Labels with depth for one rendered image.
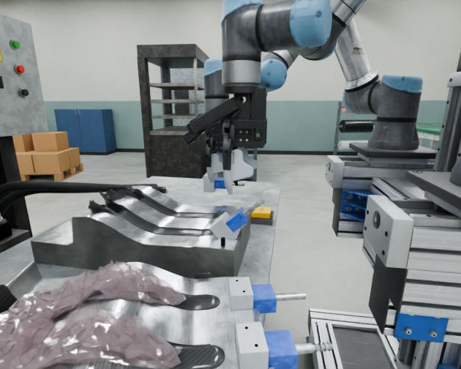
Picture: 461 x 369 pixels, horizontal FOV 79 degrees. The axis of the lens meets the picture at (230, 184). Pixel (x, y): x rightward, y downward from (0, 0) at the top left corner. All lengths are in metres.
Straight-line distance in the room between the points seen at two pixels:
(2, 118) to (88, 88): 7.10
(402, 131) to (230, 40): 0.66
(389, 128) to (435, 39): 7.20
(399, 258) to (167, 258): 0.45
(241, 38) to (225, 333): 0.48
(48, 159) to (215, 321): 4.98
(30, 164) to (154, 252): 4.91
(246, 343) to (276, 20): 0.48
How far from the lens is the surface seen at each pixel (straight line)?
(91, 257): 0.75
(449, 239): 0.59
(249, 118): 0.57
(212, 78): 0.86
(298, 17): 0.52
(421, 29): 8.10
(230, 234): 0.62
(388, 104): 1.05
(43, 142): 5.59
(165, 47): 4.77
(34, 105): 1.36
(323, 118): 7.31
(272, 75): 0.76
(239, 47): 0.56
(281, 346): 0.43
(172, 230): 0.71
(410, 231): 0.56
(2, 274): 0.60
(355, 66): 1.11
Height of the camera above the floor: 1.17
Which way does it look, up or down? 16 degrees down
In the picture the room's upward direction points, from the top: straight up
